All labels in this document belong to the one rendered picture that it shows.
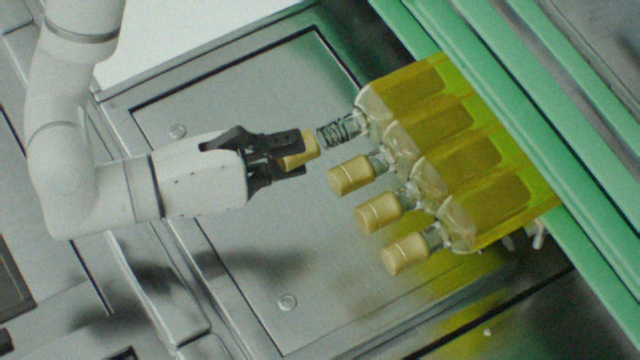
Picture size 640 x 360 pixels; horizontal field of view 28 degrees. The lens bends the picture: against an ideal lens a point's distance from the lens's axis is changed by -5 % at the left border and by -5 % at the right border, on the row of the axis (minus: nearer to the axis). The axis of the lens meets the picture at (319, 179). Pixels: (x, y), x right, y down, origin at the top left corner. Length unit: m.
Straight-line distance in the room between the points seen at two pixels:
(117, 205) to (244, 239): 0.21
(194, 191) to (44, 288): 0.27
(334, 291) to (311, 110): 0.26
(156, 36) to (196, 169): 0.38
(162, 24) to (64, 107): 0.38
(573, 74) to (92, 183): 0.54
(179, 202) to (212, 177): 0.05
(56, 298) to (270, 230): 0.28
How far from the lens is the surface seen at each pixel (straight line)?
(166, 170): 1.46
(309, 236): 1.61
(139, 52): 1.79
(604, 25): 1.48
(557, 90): 1.43
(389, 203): 1.46
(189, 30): 1.80
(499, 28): 1.47
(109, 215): 1.48
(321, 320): 1.55
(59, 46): 1.35
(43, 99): 1.49
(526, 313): 1.62
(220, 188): 1.49
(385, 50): 1.82
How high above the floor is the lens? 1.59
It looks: 16 degrees down
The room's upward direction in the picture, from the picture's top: 116 degrees counter-clockwise
